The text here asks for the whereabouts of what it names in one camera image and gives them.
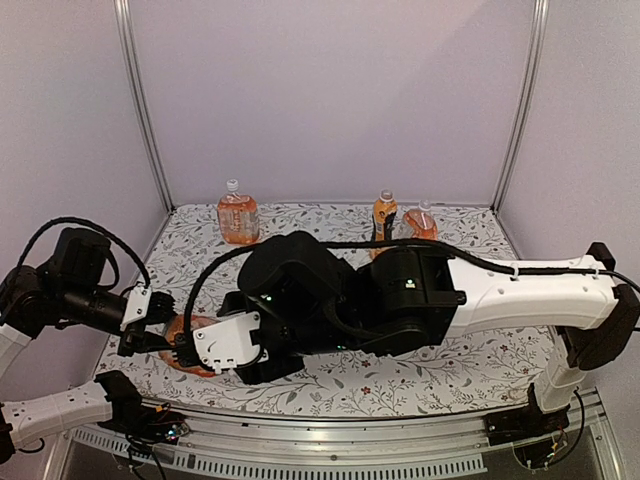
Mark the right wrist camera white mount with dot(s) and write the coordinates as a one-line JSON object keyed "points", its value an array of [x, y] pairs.
{"points": [[230, 344]]}

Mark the orange tea bottle front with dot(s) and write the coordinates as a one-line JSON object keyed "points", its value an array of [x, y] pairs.
{"points": [[183, 355]]}

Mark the milk tea bottle dark label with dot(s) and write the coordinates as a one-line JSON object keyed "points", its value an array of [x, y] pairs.
{"points": [[383, 216]]}

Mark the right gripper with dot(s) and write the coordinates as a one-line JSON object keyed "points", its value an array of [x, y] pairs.
{"points": [[256, 376]]}

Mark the left aluminium corner post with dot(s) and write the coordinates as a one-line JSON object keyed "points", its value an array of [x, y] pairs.
{"points": [[126, 34]]}

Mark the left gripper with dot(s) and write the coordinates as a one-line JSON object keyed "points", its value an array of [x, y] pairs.
{"points": [[143, 341]]}

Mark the orange tea bottle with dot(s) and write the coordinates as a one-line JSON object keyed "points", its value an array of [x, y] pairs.
{"points": [[418, 223], [238, 216], [183, 355]]}

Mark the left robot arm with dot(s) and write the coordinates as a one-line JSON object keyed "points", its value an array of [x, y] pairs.
{"points": [[75, 272]]}

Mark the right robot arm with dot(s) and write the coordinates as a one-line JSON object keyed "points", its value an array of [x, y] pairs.
{"points": [[295, 297]]}

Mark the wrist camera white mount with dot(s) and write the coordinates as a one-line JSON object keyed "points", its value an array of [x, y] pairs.
{"points": [[137, 305], [230, 344]]}

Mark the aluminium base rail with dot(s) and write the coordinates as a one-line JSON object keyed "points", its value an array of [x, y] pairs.
{"points": [[238, 445]]}

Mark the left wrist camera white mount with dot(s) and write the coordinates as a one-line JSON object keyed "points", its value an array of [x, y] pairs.
{"points": [[137, 305]]}

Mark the aluminium corner post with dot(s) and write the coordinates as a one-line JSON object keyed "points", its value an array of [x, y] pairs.
{"points": [[532, 65], [126, 34]]}

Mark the right aluminium corner post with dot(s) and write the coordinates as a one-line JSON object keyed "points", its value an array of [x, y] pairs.
{"points": [[532, 65]]}

